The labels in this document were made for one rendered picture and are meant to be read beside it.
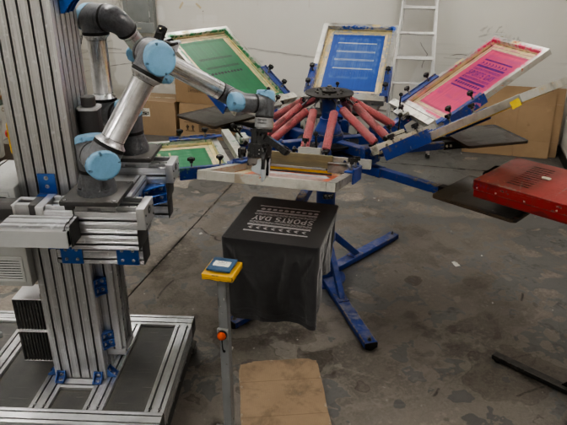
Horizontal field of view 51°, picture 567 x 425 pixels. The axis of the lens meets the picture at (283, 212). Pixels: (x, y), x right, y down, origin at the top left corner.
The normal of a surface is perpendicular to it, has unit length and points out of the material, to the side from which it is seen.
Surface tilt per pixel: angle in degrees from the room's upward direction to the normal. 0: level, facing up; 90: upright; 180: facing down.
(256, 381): 0
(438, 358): 0
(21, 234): 90
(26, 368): 0
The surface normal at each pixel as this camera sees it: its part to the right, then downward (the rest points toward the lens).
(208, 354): 0.00, -0.91
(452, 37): -0.25, 0.40
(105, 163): 0.41, 0.47
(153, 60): 0.54, 0.25
